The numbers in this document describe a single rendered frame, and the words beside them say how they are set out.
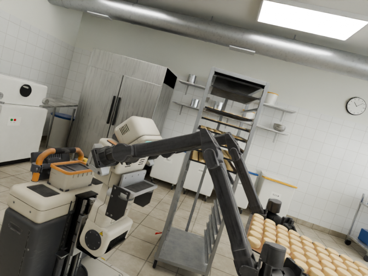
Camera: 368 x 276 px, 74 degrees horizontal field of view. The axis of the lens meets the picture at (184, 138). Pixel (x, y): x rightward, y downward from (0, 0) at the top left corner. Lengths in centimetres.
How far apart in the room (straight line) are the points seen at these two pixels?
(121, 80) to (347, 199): 460
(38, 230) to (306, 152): 455
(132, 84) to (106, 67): 59
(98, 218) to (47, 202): 25
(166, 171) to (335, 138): 315
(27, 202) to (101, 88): 338
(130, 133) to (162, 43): 426
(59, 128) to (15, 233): 407
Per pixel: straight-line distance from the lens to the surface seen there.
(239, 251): 88
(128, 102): 436
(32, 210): 142
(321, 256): 124
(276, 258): 87
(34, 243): 148
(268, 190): 445
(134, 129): 120
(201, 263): 250
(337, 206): 551
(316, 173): 526
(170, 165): 444
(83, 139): 475
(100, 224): 137
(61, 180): 150
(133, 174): 131
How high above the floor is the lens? 140
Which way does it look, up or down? 6 degrees down
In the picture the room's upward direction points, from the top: 16 degrees clockwise
